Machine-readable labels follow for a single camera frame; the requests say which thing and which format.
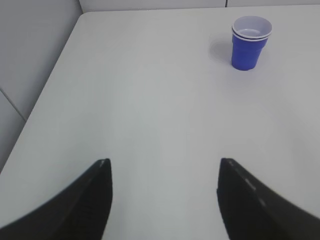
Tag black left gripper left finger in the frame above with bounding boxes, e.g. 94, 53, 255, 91
0, 158, 113, 240

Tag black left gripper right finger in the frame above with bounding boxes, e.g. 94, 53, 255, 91
216, 158, 320, 240

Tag blue plastic cup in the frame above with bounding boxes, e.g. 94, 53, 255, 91
231, 28, 269, 71
232, 16, 273, 40

